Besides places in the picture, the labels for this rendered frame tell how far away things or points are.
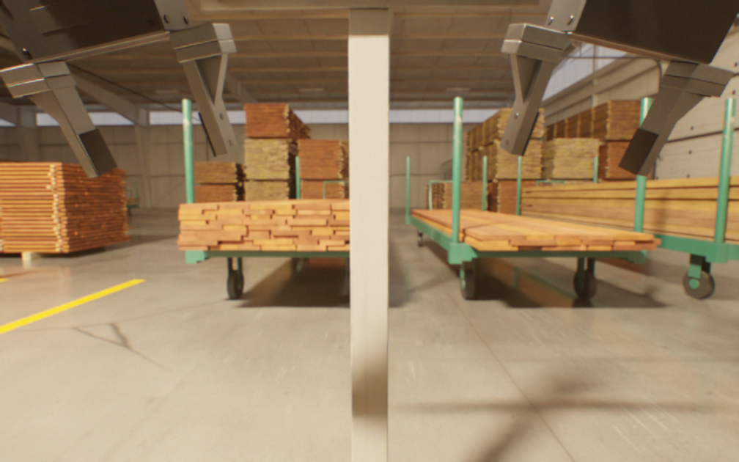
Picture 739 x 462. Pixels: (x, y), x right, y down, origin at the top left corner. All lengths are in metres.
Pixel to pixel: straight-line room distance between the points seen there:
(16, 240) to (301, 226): 4.39
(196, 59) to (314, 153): 9.34
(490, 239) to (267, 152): 8.40
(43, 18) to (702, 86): 0.54
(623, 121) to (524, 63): 11.27
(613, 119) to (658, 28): 11.05
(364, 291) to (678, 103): 0.44
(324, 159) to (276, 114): 1.69
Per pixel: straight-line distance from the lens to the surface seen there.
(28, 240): 5.75
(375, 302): 0.59
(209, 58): 0.35
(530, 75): 0.36
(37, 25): 0.41
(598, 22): 0.36
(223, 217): 2.06
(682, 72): 0.44
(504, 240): 2.02
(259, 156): 9.98
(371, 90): 0.58
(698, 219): 3.24
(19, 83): 0.45
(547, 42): 0.35
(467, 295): 2.53
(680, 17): 0.40
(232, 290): 2.60
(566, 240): 2.15
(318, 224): 1.91
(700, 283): 3.31
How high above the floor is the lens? 0.70
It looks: 5 degrees down
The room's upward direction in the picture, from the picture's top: straight up
